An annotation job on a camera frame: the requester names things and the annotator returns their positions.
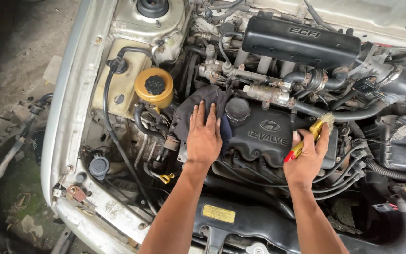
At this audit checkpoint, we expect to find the silver metal valve cylinder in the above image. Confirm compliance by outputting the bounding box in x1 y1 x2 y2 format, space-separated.
243 83 296 107

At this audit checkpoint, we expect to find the black intake manifold cover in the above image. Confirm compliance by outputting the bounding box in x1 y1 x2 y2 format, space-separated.
241 16 362 70

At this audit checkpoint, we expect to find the heap of scrap car parts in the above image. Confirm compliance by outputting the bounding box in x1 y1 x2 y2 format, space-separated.
0 93 54 202

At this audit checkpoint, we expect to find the black engine valve cover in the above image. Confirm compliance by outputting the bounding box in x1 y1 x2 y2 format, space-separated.
221 102 340 171

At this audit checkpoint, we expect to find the person's left hand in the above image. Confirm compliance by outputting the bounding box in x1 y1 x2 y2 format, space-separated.
185 100 223 165

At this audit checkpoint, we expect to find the yellow red handled brush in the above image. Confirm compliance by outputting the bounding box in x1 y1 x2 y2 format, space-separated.
284 112 335 163

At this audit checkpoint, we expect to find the thin black overflow hose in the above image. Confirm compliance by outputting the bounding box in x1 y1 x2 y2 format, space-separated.
102 46 160 216

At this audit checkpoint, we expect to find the black reservoir cap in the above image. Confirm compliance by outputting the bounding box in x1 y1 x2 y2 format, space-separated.
144 75 167 96

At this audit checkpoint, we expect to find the yellow dipstick handle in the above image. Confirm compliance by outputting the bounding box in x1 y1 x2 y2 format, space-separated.
159 172 176 185

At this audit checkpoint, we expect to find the black corrugated cable tube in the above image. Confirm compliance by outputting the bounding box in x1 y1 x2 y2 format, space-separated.
348 121 406 183

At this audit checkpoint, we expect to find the grey washer fluid cap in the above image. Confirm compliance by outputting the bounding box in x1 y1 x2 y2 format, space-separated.
88 155 110 181

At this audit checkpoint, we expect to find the cream coolant overflow tank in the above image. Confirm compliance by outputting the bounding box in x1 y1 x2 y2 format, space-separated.
92 38 153 119

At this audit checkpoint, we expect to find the grey throttle body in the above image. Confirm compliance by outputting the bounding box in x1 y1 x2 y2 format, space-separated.
350 44 402 90

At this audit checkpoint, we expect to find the dark blue cleaning cloth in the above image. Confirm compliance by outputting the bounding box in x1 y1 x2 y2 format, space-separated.
172 85 233 156

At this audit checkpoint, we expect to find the black air filter box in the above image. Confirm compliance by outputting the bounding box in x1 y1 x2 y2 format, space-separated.
363 112 406 174

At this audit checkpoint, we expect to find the black ignition cable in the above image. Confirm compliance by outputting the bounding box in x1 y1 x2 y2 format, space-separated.
312 142 368 185
312 159 367 194
314 170 366 201

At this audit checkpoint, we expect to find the rusty hood latch bracket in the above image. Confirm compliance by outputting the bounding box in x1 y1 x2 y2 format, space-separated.
66 185 87 202

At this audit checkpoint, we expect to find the black rubber coolant hose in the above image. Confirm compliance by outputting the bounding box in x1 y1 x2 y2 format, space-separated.
292 100 387 123

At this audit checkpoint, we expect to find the black strut mount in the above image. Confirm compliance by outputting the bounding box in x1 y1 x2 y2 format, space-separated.
136 0 170 19

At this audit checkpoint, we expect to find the black radiator support panel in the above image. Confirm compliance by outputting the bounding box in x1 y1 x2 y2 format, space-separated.
192 195 406 254

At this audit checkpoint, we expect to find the yellow power steering reservoir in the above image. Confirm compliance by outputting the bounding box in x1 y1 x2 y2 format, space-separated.
134 67 175 111

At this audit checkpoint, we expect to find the person's right hand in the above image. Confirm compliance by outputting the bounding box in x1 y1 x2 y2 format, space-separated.
283 123 330 183

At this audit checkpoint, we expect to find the thick black radiator hose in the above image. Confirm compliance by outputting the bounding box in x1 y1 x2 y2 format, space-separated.
203 174 296 220

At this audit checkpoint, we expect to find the silver car body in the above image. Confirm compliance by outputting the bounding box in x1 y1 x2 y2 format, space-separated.
40 0 406 254

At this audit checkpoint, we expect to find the black oil filler cap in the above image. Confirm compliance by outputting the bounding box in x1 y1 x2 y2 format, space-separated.
224 97 251 123

